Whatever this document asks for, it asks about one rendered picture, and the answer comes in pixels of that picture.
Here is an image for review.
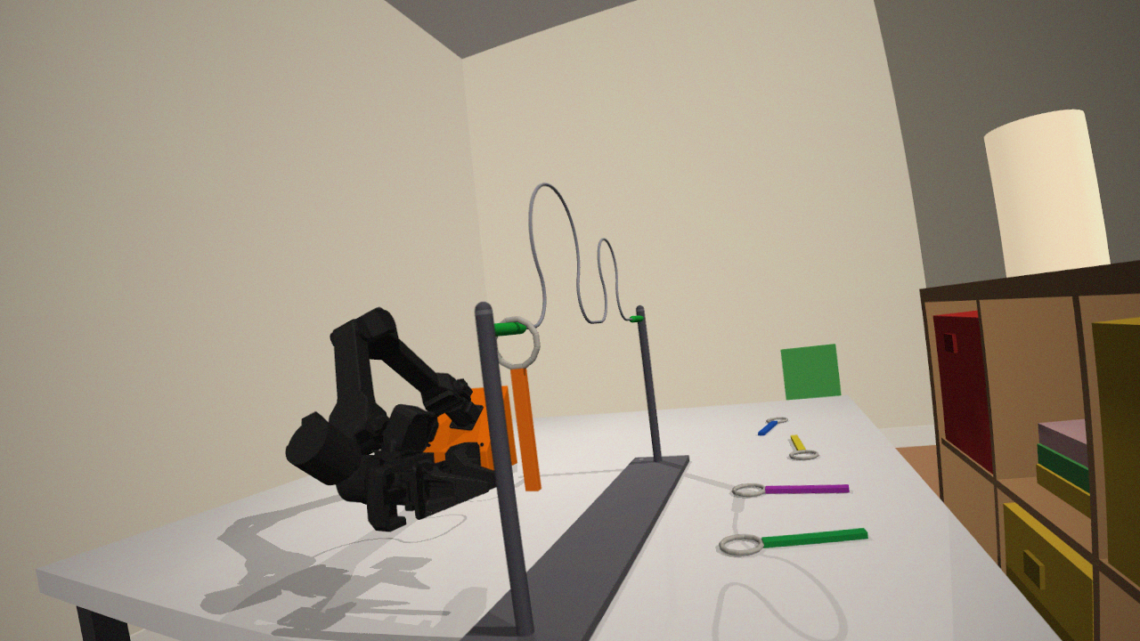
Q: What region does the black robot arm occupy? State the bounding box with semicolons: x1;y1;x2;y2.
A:
285;307;485;505

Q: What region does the orange bar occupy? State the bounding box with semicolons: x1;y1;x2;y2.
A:
497;316;542;490

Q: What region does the grey loop with purple handle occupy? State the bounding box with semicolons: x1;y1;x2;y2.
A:
732;482;850;497

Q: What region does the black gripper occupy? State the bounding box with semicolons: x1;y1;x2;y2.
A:
365;443;497;532

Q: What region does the blue flat bar with grey loop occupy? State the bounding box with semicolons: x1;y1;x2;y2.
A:
758;417;788;435

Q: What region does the grey ring with yellow handle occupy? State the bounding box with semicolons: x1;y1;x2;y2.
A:
789;435;819;460

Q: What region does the grey loop with green handle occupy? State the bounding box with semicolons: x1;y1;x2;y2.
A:
719;528;868;555

